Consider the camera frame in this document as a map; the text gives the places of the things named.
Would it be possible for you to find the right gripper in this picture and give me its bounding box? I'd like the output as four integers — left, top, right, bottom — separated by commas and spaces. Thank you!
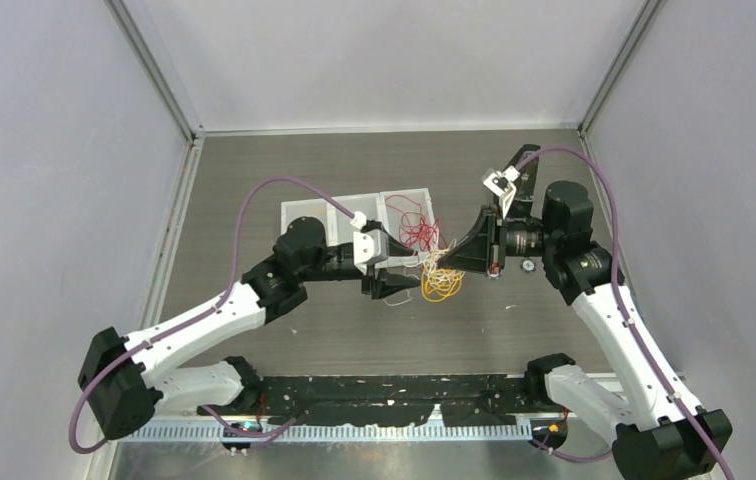
439, 205, 559, 275

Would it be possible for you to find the yellow cable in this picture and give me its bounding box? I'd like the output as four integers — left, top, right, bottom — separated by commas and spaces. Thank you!
420, 246, 465, 304

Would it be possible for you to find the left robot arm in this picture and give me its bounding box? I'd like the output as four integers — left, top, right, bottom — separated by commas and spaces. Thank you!
75, 216, 419, 440

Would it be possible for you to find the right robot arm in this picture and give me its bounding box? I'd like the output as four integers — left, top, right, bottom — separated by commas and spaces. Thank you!
439, 179, 733, 479

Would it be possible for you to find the white three-compartment tray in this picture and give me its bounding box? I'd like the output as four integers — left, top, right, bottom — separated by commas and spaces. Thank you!
279, 188, 442, 272

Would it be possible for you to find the black metronome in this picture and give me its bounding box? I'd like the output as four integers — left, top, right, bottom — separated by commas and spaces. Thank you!
508, 144, 541, 218

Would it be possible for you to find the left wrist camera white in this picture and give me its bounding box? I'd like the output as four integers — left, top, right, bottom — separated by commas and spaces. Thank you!
350, 211, 385, 274

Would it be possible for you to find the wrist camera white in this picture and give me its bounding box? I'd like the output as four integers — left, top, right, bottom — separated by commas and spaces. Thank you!
482, 166, 520, 218
350, 211, 385, 274

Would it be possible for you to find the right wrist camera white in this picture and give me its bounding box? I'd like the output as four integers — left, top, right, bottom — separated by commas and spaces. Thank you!
482, 166, 520, 218

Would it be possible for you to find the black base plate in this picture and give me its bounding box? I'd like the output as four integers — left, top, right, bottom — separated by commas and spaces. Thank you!
199, 374, 591, 429

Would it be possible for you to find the grey cable duct rail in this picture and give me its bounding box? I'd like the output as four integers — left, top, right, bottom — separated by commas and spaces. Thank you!
123, 419, 532, 444

